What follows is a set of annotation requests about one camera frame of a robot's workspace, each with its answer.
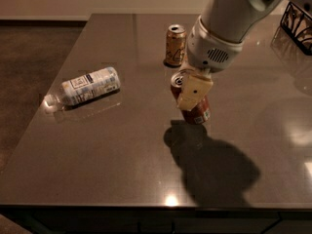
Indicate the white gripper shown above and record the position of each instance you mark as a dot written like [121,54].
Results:
[210,51]

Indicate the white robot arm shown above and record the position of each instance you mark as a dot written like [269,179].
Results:
[217,37]

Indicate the clear plastic water bottle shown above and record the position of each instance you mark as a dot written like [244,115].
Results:
[84,88]

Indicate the gold soda can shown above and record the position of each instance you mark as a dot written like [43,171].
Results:
[175,45]

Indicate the red coke can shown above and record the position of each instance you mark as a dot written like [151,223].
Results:
[190,90]

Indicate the black wire basket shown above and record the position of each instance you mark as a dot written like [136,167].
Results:
[298,25]

